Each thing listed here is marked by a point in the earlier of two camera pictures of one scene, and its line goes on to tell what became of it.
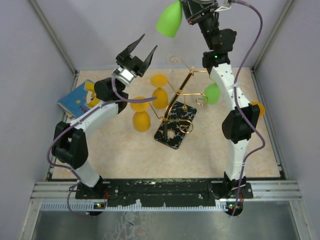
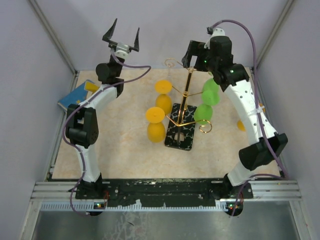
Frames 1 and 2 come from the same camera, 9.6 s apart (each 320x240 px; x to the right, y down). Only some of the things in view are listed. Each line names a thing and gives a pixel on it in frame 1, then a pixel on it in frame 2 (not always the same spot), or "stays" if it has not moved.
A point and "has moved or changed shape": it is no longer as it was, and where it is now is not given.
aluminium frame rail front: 262,190 stays
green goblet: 212,93 stays
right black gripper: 193,9 -> 196,49
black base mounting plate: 173,192 stays
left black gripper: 134,63 -> 107,36
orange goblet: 141,122 -> 156,130
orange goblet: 161,102 has moved or changed shape
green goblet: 169,21 -> 203,112
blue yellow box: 79,100 stays
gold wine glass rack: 176,122 has moved or changed shape
